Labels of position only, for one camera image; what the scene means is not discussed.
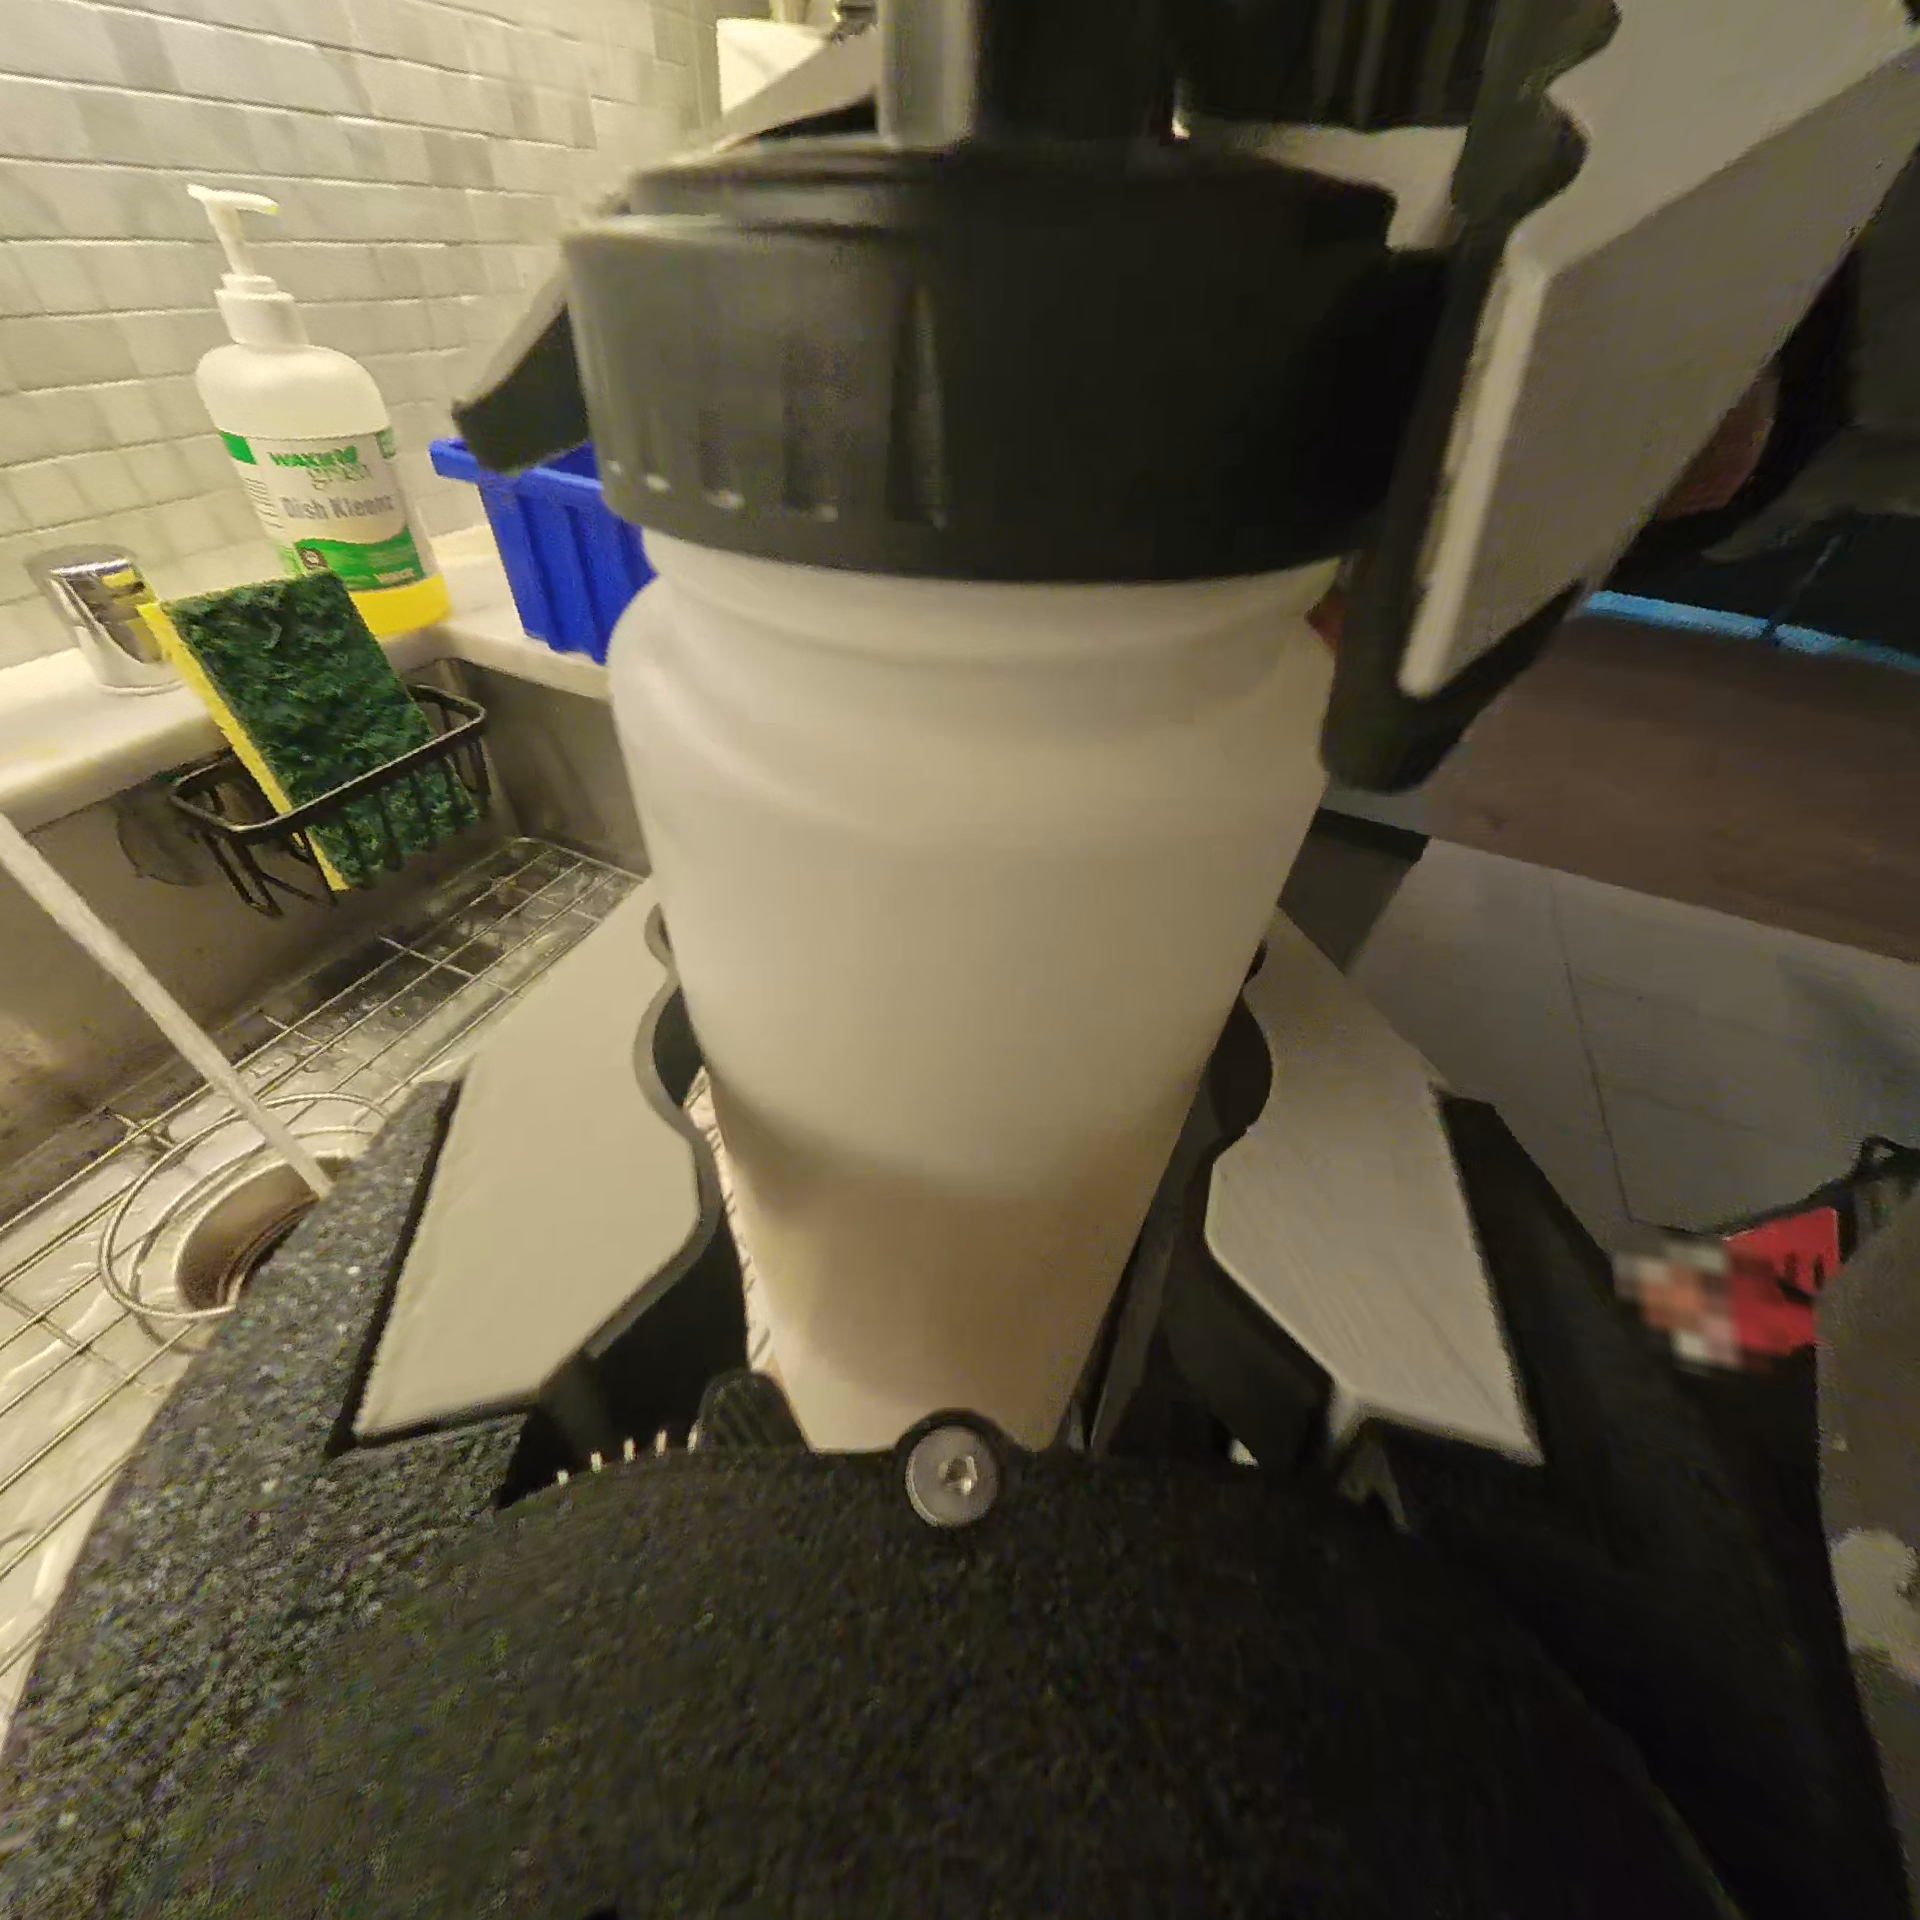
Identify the red white id card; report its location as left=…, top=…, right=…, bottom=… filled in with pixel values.
left=1726, top=1212, right=1843, bottom=1327

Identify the black bottle lid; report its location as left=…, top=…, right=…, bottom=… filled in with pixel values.
left=557, top=0, right=1448, bottom=585

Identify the dish soap pump bottle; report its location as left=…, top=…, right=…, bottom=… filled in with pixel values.
left=186, top=183, right=453, bottom=639

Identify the stainless steel sink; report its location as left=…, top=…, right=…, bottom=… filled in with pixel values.
left=0, top=645, right=663, bottom=1727

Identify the green yellow sponge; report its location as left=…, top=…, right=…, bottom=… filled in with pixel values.
left=137, top=569, right=485, bottom=893

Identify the sink drain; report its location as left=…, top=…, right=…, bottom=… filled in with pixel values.
left=169, top=1152, right=335, bottom=1318

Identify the running water stream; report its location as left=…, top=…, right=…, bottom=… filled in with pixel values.
left=0, top=816, right=335, bottom=1192

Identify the blue plastic bin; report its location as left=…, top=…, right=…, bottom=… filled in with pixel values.
left=429, top=433, right=655, bottom=662

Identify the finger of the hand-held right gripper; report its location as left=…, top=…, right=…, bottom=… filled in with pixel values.
left=1317, top=0, right=1920, bottom=792
left=454, top=60, right=887, bottom=471

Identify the white plastic bottle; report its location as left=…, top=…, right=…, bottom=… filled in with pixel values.
left=608, top=533, right=1343, bottom=1456

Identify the black wire sponge holder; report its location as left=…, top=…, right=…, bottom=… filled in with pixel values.
left=117, top=685, right=493, bottom=917

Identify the chrome cylinder knob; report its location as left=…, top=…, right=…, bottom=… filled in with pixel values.
left=25, top=543, right=183, bottom=694

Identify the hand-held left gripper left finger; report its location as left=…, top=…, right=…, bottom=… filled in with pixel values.
left=346, top=896, right=721, bottom=1445

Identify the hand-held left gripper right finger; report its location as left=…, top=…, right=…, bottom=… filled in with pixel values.
left=1197, top=912, right=1544, bottom=1470

